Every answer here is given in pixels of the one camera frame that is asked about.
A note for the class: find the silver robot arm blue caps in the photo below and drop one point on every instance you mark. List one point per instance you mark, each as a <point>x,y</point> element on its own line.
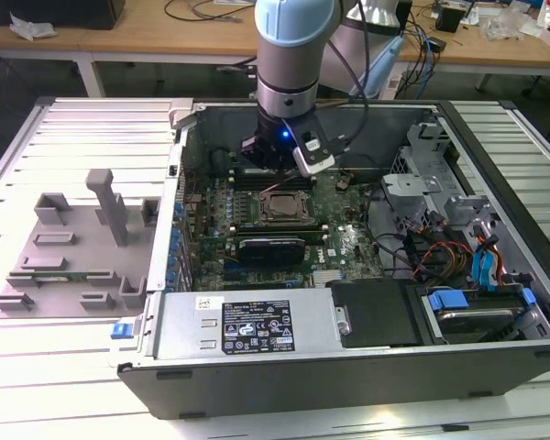
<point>289,59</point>

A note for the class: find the black RAM slot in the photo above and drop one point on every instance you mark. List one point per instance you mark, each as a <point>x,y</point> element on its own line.
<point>252,184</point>
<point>234,175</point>
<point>311,236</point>
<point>275,226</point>

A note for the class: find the black graphics card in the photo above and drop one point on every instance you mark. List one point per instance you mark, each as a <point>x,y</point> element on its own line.
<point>270,252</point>

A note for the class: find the green motherboard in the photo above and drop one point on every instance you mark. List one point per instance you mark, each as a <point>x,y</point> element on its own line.
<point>344,229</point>

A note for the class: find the silver chipset heatsink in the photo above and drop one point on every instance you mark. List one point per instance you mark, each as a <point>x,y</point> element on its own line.
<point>328,277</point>

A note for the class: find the silver power supply unit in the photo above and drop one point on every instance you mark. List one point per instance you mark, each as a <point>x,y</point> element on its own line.
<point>179,321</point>

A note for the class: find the black plastic shroud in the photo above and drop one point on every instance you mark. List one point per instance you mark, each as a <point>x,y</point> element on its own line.
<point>376,311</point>

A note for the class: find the small black adapter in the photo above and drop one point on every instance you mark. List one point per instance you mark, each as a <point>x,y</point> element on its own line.
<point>437,44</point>

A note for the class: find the small black box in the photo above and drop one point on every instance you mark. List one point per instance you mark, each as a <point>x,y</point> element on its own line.
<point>449,20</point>

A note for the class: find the green RAM stick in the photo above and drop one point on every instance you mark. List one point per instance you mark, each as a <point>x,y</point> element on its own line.
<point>80,277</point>

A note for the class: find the grey plastic parts rack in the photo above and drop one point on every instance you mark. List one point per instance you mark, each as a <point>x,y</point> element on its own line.
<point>91,293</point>

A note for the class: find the blue case latch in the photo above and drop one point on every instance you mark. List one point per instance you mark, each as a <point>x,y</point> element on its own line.
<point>121,331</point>

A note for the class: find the black open PC case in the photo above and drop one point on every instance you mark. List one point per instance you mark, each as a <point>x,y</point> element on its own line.
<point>302,389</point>

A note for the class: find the large black box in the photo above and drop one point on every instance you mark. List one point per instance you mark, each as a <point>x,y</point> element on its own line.
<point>50,11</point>

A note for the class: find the crumpled white paper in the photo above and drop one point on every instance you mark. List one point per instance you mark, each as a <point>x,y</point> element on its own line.
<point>29,28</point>

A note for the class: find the hard disk blue carrier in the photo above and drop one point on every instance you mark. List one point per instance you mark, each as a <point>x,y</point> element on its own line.
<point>476,321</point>

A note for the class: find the clear plastic bags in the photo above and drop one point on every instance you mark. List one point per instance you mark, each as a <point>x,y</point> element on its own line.
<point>509,20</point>

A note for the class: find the white wrist camera black mount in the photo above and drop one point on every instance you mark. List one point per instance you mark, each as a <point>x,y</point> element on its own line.
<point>314,160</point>

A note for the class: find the silver metal drive bracket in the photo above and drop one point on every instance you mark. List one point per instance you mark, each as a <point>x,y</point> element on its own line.
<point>403,185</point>

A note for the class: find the wooden desk white frame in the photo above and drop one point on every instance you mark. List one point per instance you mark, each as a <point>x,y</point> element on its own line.
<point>133,41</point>
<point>486,50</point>

